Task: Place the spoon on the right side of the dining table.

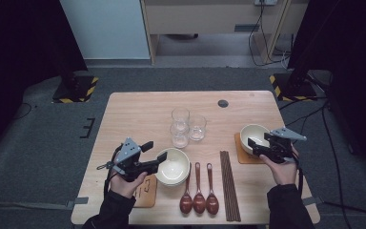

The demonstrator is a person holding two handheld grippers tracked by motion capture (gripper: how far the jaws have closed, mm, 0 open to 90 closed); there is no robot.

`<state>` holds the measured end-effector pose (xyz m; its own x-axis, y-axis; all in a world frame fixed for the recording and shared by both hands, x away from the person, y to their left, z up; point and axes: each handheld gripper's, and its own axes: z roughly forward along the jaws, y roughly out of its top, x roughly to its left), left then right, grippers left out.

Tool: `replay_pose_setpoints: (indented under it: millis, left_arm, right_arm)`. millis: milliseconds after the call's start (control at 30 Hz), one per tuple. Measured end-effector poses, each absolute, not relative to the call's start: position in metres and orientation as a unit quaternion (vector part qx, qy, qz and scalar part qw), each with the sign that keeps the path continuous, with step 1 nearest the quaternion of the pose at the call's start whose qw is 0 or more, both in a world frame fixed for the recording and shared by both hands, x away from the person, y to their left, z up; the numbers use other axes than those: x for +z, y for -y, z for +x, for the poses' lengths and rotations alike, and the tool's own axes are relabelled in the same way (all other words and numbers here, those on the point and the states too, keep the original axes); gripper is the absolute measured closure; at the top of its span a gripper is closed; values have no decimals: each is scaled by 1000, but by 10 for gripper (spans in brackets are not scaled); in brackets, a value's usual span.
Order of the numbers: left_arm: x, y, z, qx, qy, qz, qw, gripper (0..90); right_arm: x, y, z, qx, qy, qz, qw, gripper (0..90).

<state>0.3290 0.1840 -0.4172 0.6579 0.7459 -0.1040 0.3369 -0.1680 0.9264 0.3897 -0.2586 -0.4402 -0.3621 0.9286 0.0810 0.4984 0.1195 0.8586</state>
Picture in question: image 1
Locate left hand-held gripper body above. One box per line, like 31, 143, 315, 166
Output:
112, 136, 151, 183

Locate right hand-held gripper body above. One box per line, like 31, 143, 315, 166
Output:
261, 127, 308, 165

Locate cream ceramic bowl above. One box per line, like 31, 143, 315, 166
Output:
154, 147, 191, 185
158, 176, 191, 188
239, 123, 273, 156

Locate wooden slotted trivet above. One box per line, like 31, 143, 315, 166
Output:
234, 132, 267, 165
132, 174, 157, 209

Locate row of dark chopsticks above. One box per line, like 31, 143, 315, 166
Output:
219, 150, 242, 222

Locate reddish brown wooden spoon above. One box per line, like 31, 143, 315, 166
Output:
179, 162, 193, 215
193, 161, 207, 215
205, 162, 220, 216

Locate person's right hand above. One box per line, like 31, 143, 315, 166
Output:
259, 147, 299, 186

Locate person's left hand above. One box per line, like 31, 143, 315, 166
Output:
111, 174, 148, 198

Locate clear drinking glass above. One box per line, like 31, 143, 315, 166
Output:
170, 122, 190, 149
171, 108, 191, 128
188, 114, 208, 142

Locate black stand with striped base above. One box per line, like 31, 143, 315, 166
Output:
269, 68, 318, 103
51, 63, 99, 104

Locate grey tape strip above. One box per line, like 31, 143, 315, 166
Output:
301, 196, 325, 206
65, 197, 90, 210

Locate black curtain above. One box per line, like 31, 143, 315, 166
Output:
287, 0, 366, 179

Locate white cabinet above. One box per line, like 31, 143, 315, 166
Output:
58, 0, 151, 60

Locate white power strip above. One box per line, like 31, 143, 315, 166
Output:
254, 0, 278, 7

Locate light wooden desk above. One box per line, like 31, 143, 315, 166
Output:
139, 0, 309, 65

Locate left hand-held gripper cable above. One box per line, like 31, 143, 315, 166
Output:
96, 144, 123, 199

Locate hand-held gripper cable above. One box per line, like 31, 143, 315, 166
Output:
96, 144, 123, 199
294, 156, 307, 198

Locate right hand-held gripper cable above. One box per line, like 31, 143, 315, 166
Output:
294, 156, 307, 198

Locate short black floor cable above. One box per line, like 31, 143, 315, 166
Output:
279, 99, 329, 144

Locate long black floor cable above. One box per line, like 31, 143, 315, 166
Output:
321, 103, 366, 229

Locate black hanging power cable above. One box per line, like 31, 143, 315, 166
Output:
247, 0, 292, 68

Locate thin black floor cable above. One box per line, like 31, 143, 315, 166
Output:
12, 102, 33, 121

